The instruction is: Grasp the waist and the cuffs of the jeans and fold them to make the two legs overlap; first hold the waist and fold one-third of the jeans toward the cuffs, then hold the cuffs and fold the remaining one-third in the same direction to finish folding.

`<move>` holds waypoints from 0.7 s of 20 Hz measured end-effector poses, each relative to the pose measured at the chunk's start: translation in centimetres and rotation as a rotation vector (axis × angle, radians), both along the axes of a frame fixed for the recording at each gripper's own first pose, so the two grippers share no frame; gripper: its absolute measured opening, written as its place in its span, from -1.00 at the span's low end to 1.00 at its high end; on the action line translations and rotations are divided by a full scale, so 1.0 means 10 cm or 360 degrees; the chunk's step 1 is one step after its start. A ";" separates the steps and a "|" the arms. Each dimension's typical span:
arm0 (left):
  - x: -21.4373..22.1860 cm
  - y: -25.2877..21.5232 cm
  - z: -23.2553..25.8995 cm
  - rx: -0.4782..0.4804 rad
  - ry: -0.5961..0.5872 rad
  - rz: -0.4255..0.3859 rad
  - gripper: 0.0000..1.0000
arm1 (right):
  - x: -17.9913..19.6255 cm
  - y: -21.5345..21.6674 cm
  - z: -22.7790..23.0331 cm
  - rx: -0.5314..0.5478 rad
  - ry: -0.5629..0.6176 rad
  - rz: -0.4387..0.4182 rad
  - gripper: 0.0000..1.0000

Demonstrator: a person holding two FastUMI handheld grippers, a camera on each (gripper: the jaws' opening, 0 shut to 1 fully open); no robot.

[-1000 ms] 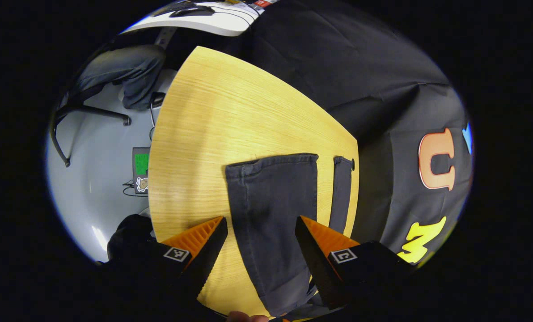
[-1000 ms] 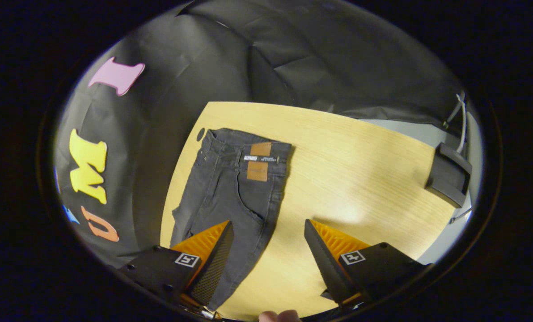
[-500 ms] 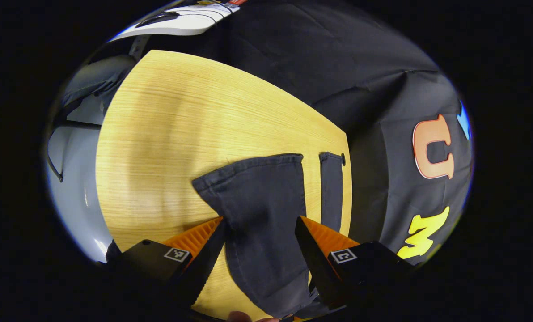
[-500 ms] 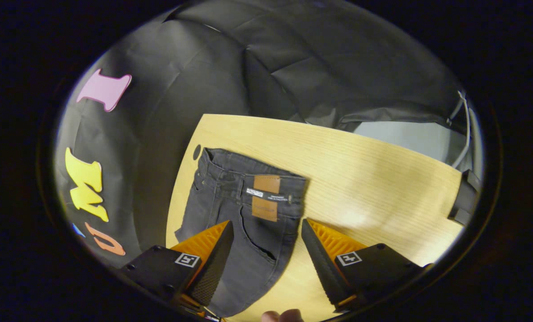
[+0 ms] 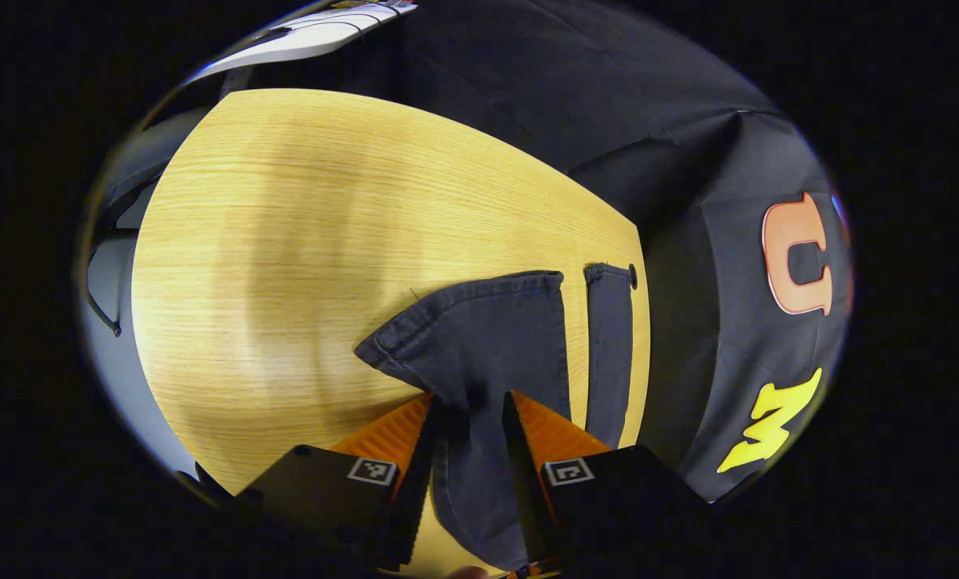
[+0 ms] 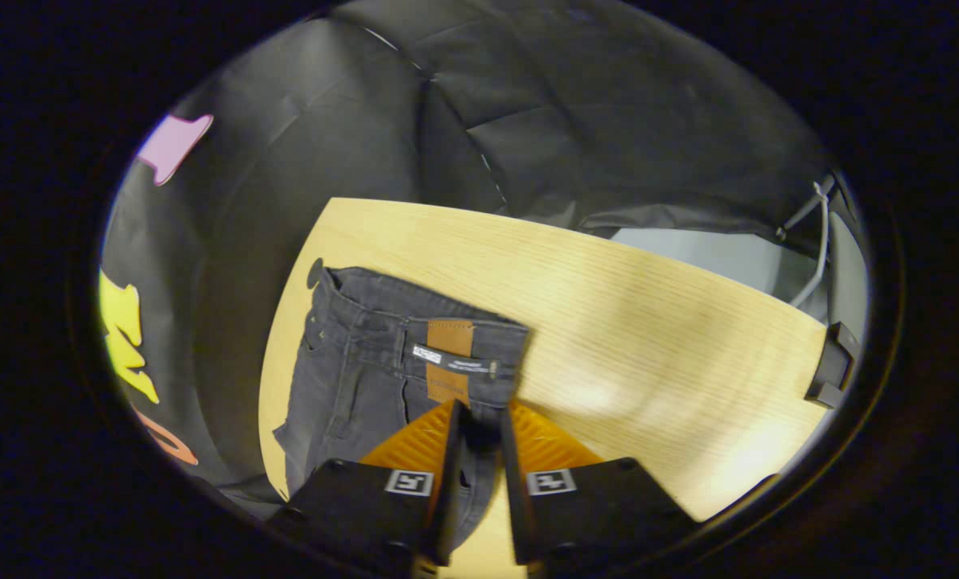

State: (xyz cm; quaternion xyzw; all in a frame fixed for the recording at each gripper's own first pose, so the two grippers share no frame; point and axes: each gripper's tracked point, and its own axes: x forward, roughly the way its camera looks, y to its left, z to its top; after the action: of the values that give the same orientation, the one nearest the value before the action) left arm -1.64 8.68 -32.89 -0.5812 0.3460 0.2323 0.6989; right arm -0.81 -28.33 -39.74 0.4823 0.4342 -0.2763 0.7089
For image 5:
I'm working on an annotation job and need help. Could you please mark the dark denim jeans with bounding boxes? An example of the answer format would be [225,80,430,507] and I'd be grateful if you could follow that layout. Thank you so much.
[355,261,637,573]

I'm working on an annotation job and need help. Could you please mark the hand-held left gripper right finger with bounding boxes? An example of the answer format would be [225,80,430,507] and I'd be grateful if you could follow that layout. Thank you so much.
[501,390,715,570]

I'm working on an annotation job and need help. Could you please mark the black curved cable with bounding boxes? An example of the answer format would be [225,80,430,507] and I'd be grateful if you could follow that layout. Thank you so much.
[84,240,123,339]

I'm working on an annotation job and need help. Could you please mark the black backdrop cloth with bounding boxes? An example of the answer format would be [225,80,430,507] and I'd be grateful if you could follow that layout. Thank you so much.
[319,0,854,503]

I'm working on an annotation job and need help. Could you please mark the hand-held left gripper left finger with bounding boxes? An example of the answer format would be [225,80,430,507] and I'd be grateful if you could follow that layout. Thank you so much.
[237,392,442,568]

